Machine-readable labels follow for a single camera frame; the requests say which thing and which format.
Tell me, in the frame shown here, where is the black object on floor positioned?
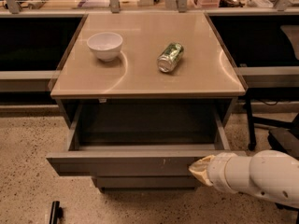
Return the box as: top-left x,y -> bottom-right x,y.
49,201 -> 64,224

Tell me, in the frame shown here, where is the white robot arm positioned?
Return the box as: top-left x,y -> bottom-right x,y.
189,119 -> 299,209

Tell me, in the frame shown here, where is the green soda can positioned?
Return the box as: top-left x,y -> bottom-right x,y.
157,42 -> 184,73

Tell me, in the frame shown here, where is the grey bottom drawer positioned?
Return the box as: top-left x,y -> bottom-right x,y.
93,176 -> 200,189

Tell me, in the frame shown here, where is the grey drawer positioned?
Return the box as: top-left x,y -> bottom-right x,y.
93,176 -> 200,189
45,105 -> 248,177

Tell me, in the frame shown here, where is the black office chair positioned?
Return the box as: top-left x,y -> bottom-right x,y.
267,114 -> 299,160

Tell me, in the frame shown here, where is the white ceramic bowl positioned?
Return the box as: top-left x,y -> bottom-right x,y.
87,32 -> 123,62

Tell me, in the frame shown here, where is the grey drawer cabinet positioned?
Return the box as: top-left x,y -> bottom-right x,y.
47,11 -> 249,194

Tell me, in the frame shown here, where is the grey top drawer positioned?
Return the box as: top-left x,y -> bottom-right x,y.
45,105 -> 248,177

